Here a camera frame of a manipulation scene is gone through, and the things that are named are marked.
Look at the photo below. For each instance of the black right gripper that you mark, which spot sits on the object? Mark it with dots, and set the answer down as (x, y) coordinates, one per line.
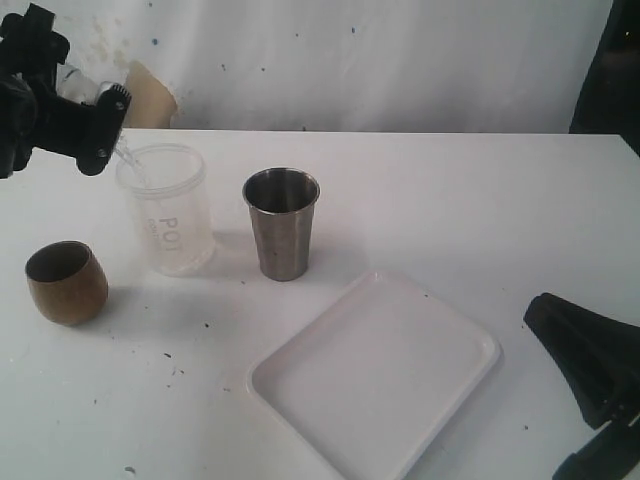
(599, 359)

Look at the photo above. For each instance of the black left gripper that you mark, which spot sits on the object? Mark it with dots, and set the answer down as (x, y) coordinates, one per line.
(33, 115)

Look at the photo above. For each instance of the clear plastic shaker lid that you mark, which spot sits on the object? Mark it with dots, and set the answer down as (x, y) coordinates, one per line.
(72, 84)

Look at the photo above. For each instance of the brown wooden round cup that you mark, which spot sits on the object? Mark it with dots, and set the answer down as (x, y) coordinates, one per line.
(67, 283)

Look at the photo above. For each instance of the stainless steel cup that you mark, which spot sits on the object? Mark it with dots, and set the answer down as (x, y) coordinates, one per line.
(281, 203)

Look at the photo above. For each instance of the clear plastic container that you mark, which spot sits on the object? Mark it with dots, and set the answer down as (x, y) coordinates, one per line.
(165, 189)

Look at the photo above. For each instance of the white plastic tray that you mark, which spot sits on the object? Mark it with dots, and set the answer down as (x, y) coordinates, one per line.
(370, 382)

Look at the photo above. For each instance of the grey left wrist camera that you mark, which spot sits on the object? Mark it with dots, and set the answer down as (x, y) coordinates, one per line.
(114, 91)

